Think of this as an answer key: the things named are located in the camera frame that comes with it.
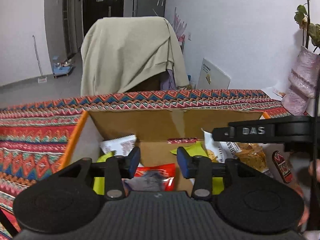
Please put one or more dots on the large red snack bag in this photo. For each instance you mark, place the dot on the large red snack bag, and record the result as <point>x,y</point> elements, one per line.
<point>165,170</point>

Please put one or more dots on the person's right hand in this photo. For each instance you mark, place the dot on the person's right hand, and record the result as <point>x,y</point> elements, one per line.
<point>314,170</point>

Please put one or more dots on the pink textured vase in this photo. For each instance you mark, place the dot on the pink textured vase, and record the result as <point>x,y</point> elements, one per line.
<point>300,85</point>

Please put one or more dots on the green snack packet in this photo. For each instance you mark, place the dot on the green snack packet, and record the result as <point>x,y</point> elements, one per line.
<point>195,148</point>
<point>98,185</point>

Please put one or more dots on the wall outlet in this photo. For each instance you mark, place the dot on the wall outlet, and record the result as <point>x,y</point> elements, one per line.
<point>189,36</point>

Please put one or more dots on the orange cardboard box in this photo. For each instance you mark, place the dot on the orange cardboard box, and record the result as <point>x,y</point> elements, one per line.
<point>155,125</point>

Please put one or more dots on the beige cloth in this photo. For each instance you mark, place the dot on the beige cloth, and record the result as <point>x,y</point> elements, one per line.
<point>130,52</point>

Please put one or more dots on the pile of white gold packets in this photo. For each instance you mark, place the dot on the pile of white gold packets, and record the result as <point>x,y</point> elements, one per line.
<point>250,155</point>

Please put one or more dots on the printed paper leaflet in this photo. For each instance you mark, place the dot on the printed paper leaflet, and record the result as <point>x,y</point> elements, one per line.
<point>275,91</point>

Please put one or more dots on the red patterned tablecloth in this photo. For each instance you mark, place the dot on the red patterned tablecloth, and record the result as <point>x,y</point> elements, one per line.
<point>37,135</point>

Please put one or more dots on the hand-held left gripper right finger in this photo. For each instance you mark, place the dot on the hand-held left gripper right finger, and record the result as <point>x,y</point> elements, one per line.
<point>182,162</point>

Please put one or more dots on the purple garment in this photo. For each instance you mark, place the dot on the purple garment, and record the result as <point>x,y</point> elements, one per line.
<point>170,80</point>

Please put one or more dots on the blue pet feeder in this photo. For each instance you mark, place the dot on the blue pet feeder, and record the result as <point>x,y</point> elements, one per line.
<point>62,68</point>

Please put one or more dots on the black door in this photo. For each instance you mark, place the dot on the black door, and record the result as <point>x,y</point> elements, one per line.
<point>105,17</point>

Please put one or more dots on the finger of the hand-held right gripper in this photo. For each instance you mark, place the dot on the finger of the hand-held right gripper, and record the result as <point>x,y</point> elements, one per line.
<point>221,135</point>

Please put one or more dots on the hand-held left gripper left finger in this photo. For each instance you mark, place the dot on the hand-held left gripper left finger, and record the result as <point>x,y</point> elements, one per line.
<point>135,160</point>

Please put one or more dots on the white printed board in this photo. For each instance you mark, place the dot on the white printed board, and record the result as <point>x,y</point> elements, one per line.
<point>215,76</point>

